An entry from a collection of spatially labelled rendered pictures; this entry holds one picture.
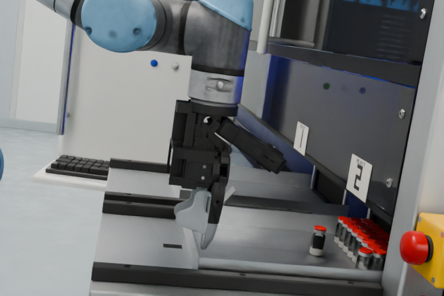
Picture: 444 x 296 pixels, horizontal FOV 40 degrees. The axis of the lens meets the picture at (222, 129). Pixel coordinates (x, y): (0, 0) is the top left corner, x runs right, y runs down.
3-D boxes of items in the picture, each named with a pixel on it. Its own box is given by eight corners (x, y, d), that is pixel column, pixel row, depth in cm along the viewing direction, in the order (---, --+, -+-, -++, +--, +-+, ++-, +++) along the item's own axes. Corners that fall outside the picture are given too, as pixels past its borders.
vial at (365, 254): (365, 275, 92) (370, 247, 92) (370, 281, 90) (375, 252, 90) (351, 275, 92) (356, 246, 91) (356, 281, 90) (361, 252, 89)
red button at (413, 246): (421, 258, 75) (427, 228, 74) (437, 271, 71) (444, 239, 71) (393, 256, 74) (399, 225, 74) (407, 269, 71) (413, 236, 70)
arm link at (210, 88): (239, 73, 88) (250, 78, 80) (234, 104, 88) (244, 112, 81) (187, 67, 87) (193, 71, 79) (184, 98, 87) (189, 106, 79)
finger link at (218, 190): (203, 215, 87) (211, 157, 86) (215, 217, 87) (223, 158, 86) (207, 226, 82) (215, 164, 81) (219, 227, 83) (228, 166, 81)
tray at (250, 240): (361, 236, 113) (364, 219, 112) (427, 298, 88) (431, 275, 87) (181, 221, 107) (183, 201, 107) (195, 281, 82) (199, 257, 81)
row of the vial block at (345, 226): (343, 240, 108) (347, 216, 107) (384, 283, 91) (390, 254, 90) (332, 240, 108) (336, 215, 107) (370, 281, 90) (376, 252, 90)
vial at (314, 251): (320, 252, 100) (324, 227, 100) (324, 257, 98) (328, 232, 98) (307, 250, 100) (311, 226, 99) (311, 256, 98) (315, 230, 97)
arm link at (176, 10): (99, -16, 76) (183, -5, 75) (124, -8, 87) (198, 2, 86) (92, 45, 78) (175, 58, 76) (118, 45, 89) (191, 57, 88)
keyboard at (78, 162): (200, 180, 170) (201, 172, 169) (199, 193, 156) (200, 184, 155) (58, 161, 168) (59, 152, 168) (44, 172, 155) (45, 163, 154)
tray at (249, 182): (308, 187, 146) (311, 174, 145) (345, 222, 121) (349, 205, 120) (169, 174, 140) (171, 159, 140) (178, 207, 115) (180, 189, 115)
